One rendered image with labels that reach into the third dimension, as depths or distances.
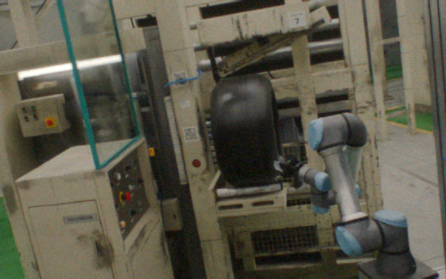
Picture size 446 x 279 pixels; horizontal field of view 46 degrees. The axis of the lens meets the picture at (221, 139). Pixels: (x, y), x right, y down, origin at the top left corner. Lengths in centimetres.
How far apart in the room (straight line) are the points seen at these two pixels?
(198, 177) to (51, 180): 86
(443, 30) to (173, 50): 136
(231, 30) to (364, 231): 137
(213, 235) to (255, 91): 84
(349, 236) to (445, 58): 70
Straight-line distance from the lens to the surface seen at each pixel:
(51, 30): 1176
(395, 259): 210
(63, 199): 223
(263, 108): 247
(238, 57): 300
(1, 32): 1187
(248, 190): 266
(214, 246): 289
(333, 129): 204
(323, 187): 227
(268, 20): 284
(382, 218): 204
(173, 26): 265
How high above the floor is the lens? 175
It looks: 12 degrees down
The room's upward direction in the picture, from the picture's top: 10 degrees counter-clockwise
